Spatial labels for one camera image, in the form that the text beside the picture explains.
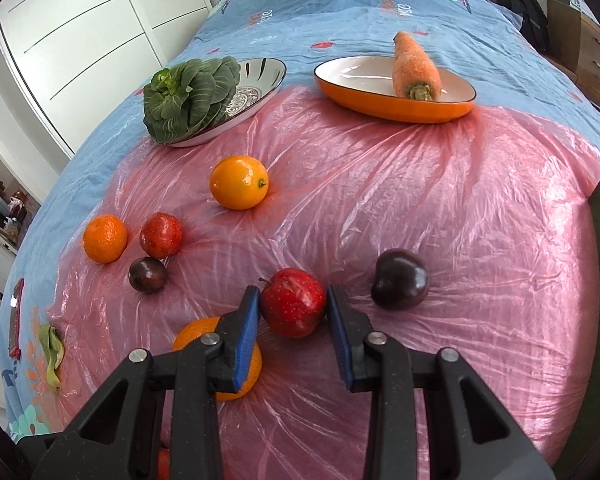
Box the small dark purple plum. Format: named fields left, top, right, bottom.
left=128, top=256, right=169, bottom=295

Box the wooden drawer chest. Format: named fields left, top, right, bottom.
left=545, top=0, right=600, bottom=121

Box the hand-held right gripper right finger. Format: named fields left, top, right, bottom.
left=326, top=284, right=556, bottom=480

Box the large dark purple plum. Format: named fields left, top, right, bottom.
left=370, top=248, right=431, bottom=311

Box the black backpack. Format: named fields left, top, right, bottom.
left=495, top=0, right=551, bottom=53

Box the small red plum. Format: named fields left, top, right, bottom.
left=139, top=212, right=184, bottom=260

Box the large orange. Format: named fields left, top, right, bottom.
left=172, top=316, right=263, bottom=402

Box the white wardrobe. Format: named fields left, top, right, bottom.
left=0, top=0, right=241, bottom=156

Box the red apple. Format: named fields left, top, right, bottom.
left=258, top=267, right=328, bottom=339

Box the carrot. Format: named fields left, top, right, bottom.
left=391, top=31, right=443, bottom=103

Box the small tangerine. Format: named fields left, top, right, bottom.
left=82, top=214, right=129, bottom=264

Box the bok choy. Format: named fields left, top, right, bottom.
left=143, top=57, right=242, bottom=145

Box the pink plastic sheet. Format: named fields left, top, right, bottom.
left=45, top=85, right=600, bottom=480

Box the orange oval dish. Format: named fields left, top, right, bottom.
left=313, top=56, right=477, bottom=124

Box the yellow orange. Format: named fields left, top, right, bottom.
left=209, top=155, right=271, bottom=211

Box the blue printed bed sheet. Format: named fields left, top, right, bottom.
left=0, top=0, right=600, bottom=441

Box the loose green vegetable leaf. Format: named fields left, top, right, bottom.
left=39, top=324, right=66, bottom=393

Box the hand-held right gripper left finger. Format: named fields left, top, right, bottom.
left=17, top=285, right=261, bottom=480

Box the patterned ceramic bowl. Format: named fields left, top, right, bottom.
left=152, top=57, right=287, bottom=148

